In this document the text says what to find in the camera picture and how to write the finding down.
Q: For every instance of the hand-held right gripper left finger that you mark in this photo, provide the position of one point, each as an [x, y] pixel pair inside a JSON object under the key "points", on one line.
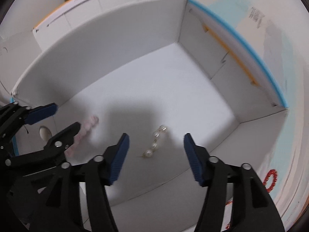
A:
{"points": [[117, 160]]}

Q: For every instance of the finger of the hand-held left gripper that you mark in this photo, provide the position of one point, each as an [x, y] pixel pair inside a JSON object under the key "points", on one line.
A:
{"points": [[41, 113], [64, 137]]}

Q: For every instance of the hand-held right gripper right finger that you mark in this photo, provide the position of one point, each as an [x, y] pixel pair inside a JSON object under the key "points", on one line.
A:
{"points": [[193, 160]]}

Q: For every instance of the white cardboard box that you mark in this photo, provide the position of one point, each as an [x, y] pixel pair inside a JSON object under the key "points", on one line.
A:
{"points": [[157, 89]]}

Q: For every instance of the striped bedsheet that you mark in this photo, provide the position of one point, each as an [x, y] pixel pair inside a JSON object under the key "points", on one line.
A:
{"points": [[265, 41]]}

